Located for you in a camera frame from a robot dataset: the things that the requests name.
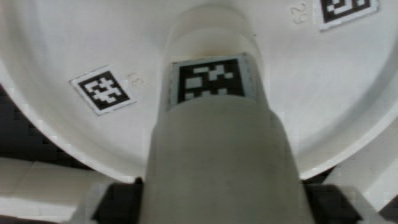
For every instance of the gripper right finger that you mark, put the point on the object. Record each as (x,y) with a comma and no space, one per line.
(339,206)

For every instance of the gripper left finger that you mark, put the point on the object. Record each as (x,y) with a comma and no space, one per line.
(110,203)

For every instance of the white cylindrical table leg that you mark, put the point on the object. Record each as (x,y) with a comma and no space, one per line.
(220,177)

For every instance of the white round table top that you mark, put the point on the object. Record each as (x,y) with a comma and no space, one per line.
(110,60)

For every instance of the white front fence bar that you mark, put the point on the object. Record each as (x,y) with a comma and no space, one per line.
(42,189)

